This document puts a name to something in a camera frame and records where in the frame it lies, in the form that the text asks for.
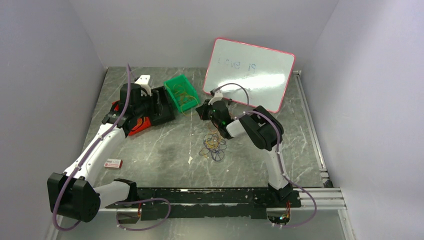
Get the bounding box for orange cable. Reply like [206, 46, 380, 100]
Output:
[165, 83, 200, 117]

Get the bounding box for yellow cables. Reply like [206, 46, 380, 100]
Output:
[198, 131, 229, 158]

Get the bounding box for purple cables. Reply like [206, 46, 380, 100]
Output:
[198, 132, 228, 163]

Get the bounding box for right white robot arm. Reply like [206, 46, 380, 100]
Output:
[195, 100, 293, 207]

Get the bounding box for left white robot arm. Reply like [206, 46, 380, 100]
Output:
[47, 83, 169, 223]

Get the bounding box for black plastic bin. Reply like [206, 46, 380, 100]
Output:
[148, 86, 176, 126]

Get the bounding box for red plastic bin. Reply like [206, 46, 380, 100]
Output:
[110, 101, 152, 136]

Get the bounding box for green plastic bin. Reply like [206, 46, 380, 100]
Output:
[163, 74, 201, 115]

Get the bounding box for pink framed whiteboard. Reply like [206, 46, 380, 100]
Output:
[202, 38, 296, 113]

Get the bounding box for small red white box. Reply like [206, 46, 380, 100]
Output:
[103, 159, 123, 169]

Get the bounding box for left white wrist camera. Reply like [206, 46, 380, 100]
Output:
[134, 74, 152, 97]

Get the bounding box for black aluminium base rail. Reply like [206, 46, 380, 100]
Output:
[56, 185, 345, 223]

